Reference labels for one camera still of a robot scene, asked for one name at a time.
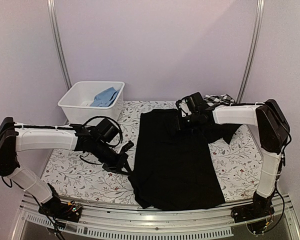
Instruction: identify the floral patterned tablecloth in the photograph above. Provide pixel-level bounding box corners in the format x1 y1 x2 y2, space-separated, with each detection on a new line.
41 101 263 206

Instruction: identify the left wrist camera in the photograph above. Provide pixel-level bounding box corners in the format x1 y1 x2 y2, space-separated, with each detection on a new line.
119 140 134 154

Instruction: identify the aluminium frame post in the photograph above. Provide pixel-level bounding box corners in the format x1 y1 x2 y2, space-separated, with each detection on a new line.
46 0 72 90
241 0 265 89

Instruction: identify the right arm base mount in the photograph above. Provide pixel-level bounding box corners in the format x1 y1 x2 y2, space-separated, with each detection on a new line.
230 200 275 223

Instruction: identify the white plastic bin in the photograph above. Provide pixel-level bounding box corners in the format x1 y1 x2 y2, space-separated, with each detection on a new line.
57 81 125 124

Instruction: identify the left aluminium frame post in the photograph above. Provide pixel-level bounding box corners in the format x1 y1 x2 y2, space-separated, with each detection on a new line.
46 0 72 90

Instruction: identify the aluminium front rail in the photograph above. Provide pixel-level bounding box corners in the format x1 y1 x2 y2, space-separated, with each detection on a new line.
11 193 300 240

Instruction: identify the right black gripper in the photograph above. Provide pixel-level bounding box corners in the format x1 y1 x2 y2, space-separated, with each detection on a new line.
173 112 200 132

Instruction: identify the black long sleeve shirt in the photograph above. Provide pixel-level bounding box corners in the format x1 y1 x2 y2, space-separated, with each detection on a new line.
128 109 240 211

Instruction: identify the black white checkered shirt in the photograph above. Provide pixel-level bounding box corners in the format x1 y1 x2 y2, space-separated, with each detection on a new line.
203 94 236 108

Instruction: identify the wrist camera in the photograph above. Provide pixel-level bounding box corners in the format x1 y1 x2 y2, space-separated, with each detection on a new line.
119 140 134 154
175 100 192 118

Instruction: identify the right aluminium frame post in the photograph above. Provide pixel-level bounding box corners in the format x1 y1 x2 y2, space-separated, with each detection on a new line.
241 0 265 89

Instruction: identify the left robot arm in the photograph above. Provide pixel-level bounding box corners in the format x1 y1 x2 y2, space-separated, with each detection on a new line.
0 116 134 217

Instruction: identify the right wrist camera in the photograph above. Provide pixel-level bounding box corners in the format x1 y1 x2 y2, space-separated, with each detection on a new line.
175 100 192 118

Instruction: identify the light blue shirt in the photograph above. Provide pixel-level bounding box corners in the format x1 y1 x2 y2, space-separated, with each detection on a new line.
89 87 119 108

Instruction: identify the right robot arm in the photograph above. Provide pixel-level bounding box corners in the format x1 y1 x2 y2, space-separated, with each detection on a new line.
172 92 292 218

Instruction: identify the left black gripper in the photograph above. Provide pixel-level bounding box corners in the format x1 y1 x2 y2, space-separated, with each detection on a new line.
92 140 133 177

